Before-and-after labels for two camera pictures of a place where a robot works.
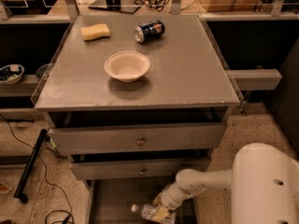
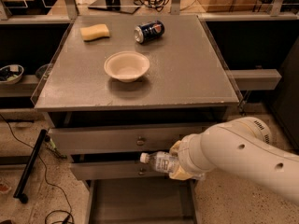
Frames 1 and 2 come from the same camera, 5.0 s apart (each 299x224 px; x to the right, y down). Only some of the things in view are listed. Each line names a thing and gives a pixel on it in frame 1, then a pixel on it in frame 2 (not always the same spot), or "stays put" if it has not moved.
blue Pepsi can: [149, 32] stays put
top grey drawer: [194, 136] stays put
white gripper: [165, 201] -> [186, 157]
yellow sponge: [95, 32] stays put
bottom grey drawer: [108, 201] stays put
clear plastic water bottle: [148, 210] -> [165, 162]
